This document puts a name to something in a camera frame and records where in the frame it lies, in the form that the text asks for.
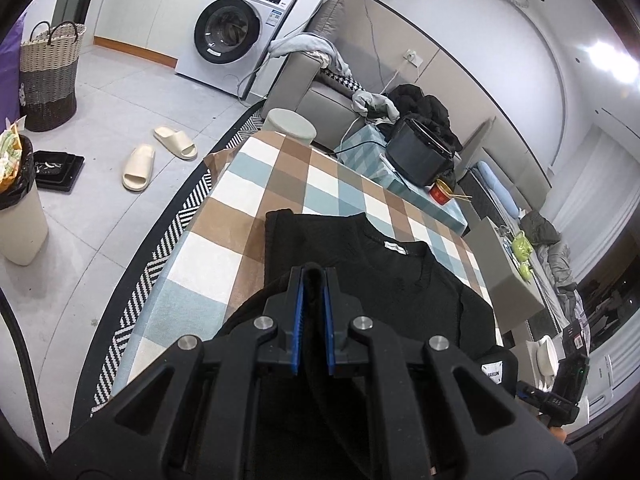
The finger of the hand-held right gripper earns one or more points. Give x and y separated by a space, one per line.
530 392

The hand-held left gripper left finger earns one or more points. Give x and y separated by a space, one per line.
298 320

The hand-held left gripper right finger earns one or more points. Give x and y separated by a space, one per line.
327 320

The black knit sweater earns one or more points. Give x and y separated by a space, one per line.
395 290

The white bowl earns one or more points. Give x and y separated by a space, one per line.
547 355

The black red box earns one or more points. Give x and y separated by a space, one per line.
574 335

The grey duvet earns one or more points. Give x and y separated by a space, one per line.
562 280

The plaid fleece blanket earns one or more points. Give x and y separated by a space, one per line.
225 240

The grey side cabinet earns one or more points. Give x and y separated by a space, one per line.
505 285

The green toy teapot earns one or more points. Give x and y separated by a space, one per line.
521 246

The black white zigzag rug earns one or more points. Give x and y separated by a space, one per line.
165 240

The dark grey jacket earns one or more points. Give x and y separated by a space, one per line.
540 227

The teal checked tablecloth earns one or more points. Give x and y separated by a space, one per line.
365 160

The red bowl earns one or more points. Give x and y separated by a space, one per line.
441 192

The wooden chopsticks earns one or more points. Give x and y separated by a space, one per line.
460 196

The white curtain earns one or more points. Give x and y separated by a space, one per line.
590 200

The black electric cooker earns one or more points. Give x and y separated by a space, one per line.
415 152

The round white stool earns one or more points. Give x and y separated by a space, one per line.
290 125

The blue pillow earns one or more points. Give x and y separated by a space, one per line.
497 187

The grey sofa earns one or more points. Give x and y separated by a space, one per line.
325 105

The beige slipper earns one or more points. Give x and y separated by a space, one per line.
175 142
140 167

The grey white garment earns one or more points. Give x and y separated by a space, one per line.
375 105

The houndstooth cushion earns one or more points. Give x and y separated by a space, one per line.
345 82

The black jacket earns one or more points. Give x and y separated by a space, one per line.
430 105

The light grey blanket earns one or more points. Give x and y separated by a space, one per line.
305 47

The black tray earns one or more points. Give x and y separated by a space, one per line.
57 172

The white trash bin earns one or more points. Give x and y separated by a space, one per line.
22 225

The white washing machine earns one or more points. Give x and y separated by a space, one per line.
230 30

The woven laundry basket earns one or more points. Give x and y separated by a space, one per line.
50 80

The white lower kitchen cabinets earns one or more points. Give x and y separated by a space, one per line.
140 5

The purple plastic bag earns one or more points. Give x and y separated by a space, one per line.
10 60

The wall outlet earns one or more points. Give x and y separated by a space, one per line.
412 57

